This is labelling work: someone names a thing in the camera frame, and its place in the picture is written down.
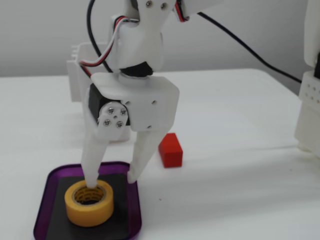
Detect yellow tape roll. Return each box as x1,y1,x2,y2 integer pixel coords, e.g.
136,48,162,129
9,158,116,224
64,179,115,228

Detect black cable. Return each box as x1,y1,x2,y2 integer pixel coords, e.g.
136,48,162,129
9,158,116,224
86,0,113,74
196,11,303,83

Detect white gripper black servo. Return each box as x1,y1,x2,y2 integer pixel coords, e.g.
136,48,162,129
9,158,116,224
84,71,180,184

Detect white plastic container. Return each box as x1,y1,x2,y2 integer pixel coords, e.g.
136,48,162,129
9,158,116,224
66,42,132,143

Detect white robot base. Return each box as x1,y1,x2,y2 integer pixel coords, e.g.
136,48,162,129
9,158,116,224
294,0,320,161

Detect red rectangular block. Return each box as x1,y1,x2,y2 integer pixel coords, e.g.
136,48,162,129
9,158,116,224
157,132,184,169

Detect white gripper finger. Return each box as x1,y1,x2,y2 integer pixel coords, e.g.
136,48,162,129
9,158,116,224
80,89,132,189

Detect purple tray black inlay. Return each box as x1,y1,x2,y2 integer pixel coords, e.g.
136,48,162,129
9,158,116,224
33,161,143,240

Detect red white black servo wire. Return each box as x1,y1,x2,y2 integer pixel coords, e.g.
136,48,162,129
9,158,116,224
174,0,191,23
79,14,141,79

